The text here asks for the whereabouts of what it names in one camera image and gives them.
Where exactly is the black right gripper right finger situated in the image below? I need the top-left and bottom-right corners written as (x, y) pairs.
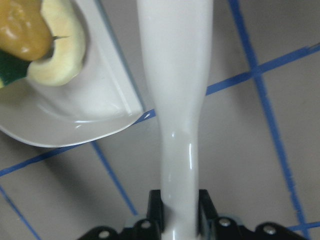
top-left (198, 189), bottom-right (218, 238)

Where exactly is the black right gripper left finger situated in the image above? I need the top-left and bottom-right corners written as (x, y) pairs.
top-left (146, 189), bottom-right (165, 233)

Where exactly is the white plastic dustpan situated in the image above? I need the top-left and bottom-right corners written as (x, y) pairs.
top-left (0, 0), bottom-right (143, 148)

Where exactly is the white hand brush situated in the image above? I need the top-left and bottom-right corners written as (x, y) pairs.
top-left (137, 0), bottom-right (214, 240)

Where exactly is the yellow green sponge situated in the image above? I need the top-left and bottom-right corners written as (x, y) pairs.
top-left (0, 50), bottom-right (31, 88)

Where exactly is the yellow potato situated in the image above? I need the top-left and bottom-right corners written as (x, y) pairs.
top-left (0, 0), bottom-right (53, 61)

